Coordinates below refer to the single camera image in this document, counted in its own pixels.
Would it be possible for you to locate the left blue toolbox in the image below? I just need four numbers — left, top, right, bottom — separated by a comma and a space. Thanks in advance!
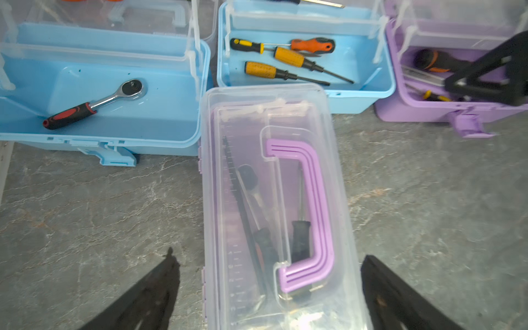
1, 1, 219, 166

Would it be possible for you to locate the black screwdriver in front tray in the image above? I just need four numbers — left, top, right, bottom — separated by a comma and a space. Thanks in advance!
291, 163, 311, 263

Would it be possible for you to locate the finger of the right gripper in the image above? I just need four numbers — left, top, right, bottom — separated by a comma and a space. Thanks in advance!
445, 31, 527, 105

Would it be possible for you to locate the blue toolbox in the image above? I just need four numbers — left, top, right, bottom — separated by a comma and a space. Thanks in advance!
217, 1, 396, 114
1, 1, 219, 166

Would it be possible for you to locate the black orange screwdriver purple box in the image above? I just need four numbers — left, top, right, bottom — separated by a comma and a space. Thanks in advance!
413, 48, 472, 73

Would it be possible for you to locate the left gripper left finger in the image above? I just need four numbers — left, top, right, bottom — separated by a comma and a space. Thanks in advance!
81, 247, 180, 329

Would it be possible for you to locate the black yellow screwdriver front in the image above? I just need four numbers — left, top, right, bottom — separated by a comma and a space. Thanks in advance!
254, 228, 279, 292

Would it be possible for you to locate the red handled ratchet wrench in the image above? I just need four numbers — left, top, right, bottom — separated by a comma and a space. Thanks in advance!
43, 79, 146, 130

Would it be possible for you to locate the yellow handled screwdriver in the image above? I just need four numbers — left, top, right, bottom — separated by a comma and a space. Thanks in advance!
244, 61, 330, 86
274, 47, 355, 84

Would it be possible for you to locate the purple toolbox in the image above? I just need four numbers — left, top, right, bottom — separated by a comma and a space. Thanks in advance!
200, 84, 372, 329
375, 1, 527, 138

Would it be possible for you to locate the middle blue toolbox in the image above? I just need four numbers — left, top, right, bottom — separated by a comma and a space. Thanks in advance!
217, 1, 396, 114

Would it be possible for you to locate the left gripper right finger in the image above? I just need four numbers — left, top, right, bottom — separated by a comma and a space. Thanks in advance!
360, 255, 463, 330

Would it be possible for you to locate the yellow black orange screwdriver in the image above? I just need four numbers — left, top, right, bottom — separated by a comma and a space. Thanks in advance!
230, 37, 336, 57

